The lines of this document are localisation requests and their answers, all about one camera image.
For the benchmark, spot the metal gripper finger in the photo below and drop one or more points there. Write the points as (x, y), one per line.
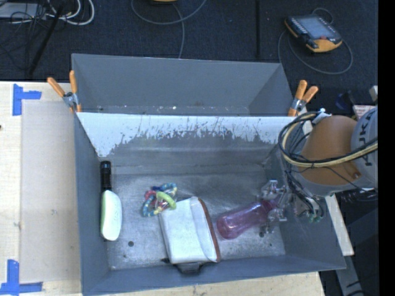
(273, 190)
(274, 222)

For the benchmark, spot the pink clear plastic bottle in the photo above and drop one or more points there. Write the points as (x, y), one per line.
(240, 222)

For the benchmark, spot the white box with brown edge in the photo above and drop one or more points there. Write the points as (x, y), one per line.
(188, 233)

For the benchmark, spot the grey metal bin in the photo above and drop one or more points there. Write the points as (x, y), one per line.
(185, 88)

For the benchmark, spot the pale wood flat board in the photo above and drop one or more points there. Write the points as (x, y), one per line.
(46, 180)

